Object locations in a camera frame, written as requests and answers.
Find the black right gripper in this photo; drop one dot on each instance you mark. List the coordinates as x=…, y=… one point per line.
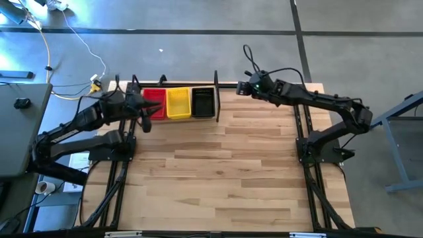
x=262, y=84

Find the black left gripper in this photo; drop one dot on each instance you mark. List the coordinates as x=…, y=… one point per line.
x=135, y=105

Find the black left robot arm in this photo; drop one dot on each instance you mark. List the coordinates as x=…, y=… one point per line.
x=82, y=117

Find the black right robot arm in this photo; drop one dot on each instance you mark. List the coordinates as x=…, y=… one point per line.
x=324, y=100

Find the black clamp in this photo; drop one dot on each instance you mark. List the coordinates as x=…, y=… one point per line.
x=162, y=79

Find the yellow plug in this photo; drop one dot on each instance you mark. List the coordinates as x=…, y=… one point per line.
x=95, y=88

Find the white plug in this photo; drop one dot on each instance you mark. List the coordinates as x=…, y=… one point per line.
x=94, y=77

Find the white paper sheet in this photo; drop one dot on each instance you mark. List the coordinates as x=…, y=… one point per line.
x=71, y=187
x=78, y=163

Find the black table beam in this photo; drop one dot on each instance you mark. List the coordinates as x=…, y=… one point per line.
x=59, y=172

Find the small black device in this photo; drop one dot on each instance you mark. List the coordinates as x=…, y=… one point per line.
x=22, y=103

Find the white paper cup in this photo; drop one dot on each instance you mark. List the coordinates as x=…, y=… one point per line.
x=44, y=187

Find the grey side table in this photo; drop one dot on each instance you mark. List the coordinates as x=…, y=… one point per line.
x=16, y=132

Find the black flat bar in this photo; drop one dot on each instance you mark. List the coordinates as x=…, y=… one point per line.
x=16, y=74

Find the white crumpled object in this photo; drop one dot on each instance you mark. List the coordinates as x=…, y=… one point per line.
x=55, y=4

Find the grey metal stand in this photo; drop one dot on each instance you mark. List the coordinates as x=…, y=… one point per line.
x=11, y=14

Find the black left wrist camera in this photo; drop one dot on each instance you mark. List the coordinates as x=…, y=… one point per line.
x=146, y=125

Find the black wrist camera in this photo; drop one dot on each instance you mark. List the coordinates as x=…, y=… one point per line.
x=146, y=125
x=243, y=88

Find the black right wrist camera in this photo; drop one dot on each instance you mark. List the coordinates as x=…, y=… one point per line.
x=243, y=88

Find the black metal shelf end frame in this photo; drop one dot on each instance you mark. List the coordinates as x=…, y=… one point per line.
x=217, y=99
x=136, y=79

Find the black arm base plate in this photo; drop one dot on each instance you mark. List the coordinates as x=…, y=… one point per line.
x=109, y=155
x=330, y=155

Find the silver metal bracket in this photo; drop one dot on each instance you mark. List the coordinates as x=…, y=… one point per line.
x=307, y=235
x=122, y=234

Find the blue-grey metal table frame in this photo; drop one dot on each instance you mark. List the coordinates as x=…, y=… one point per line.
x=404, y=187

